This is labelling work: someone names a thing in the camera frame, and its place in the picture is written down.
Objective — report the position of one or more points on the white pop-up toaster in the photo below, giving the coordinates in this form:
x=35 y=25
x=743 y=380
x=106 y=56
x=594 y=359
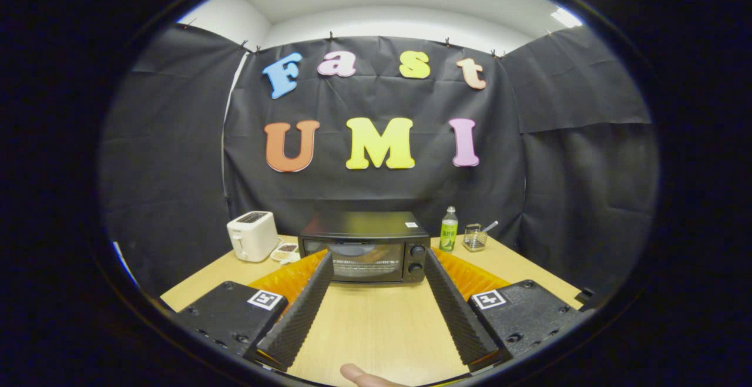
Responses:
x=252 y=237

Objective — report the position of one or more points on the small ceiling light panel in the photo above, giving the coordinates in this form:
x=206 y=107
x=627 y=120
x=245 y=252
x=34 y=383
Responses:
x=566 y=18

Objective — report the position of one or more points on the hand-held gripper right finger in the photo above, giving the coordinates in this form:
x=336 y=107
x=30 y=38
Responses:
x=458 y=316

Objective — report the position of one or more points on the black toaster oven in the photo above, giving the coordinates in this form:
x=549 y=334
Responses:
x=364 y=225

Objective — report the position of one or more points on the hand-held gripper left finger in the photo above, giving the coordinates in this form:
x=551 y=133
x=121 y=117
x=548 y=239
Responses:
x=302 y=316

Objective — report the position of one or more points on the green label bottle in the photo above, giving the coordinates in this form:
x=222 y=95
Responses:
x=449 y=231

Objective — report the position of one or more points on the small white snack tray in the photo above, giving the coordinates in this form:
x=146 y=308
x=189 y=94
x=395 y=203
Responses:
x=285 y=252

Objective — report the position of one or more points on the metal spoon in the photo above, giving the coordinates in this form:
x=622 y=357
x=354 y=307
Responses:
x=490 y=226

